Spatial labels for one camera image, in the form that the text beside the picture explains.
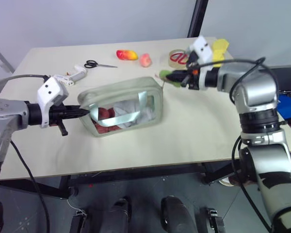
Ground black table frame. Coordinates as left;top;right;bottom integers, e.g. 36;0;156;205
0;159;243;200

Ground green plush keychain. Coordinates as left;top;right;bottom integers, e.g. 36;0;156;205
155;69;183;88

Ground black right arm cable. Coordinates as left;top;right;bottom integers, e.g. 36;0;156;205
231;135;273;233

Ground dark rounded shape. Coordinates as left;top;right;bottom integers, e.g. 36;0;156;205
160;195;198;233

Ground tape roll under table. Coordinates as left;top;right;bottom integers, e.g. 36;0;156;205
218;175;236;188

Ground white glue gun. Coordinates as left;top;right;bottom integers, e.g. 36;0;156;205
53;65;88;86

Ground black-handled scissors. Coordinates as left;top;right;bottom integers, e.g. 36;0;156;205
84;60;118;69

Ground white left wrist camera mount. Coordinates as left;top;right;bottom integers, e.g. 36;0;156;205
37;76;69;129

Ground clear tape roll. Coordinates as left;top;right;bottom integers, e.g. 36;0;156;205
168;49;190;68

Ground black strapped block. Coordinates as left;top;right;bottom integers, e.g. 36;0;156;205
69;209;89;233
199;206;226;233

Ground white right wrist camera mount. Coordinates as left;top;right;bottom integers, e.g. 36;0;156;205
189;35;214;64

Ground grey left wrist cable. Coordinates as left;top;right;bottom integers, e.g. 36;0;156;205
0;74;50;86

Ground red-handled scissors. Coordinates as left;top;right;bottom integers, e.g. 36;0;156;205
170;52;189;66

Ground grey metal frame bar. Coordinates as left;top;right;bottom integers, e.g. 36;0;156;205
0;40;16;74

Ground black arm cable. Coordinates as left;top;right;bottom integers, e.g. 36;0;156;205
9;140;50;233
231;135;273;233

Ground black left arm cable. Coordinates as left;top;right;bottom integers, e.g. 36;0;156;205
9;140;50;233

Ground yellow plastic object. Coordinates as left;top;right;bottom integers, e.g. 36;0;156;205
211;38;230;68

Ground green translucent zip pouch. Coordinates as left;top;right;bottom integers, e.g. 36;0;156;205
77;76;164;139

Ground pink toy peach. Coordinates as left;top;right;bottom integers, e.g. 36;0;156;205
139;53;153;68

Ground black vertical post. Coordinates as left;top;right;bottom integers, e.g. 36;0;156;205
187;0;210;38

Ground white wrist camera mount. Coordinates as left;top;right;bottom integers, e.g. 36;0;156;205
189;35;214;64
37;76;69;129

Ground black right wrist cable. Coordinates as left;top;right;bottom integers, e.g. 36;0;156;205
198;57;280;105

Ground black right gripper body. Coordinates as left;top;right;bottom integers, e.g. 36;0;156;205
180;65;200;91

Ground red and yellow toy mango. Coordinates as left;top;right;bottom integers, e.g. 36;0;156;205
115;49;139;62

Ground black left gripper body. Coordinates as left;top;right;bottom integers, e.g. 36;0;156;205
48;102;73;137

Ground red item inside pouch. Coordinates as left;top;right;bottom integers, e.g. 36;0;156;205
91;106;123;134

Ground white cloth inside pouch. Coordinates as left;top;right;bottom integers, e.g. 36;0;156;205
111;96;156;129

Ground blue object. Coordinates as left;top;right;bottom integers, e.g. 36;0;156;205
277;94;291;120

